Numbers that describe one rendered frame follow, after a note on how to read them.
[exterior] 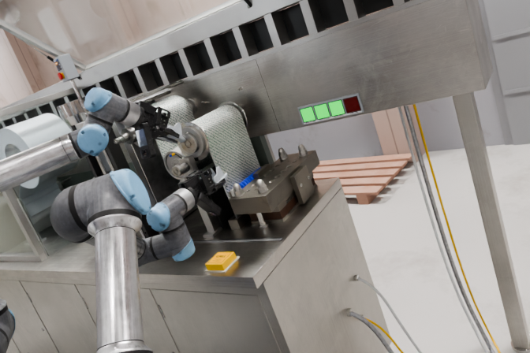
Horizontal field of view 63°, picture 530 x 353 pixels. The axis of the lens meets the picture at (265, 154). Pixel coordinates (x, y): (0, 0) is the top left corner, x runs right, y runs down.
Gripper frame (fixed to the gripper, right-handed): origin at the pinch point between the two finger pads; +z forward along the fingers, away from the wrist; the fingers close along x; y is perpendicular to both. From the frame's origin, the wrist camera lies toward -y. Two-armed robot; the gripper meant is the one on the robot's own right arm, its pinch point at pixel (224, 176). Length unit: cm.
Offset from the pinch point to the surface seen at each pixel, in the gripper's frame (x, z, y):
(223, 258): -11.7, -26.2, -16.6
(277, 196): -20.0, -0.8, -9.3
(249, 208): -11.6, -6.5, -10.1
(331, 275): -26, 6, -45
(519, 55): -76, 277, -36
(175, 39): 26, 30, 53
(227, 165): -0.2, 3.6, 3.2
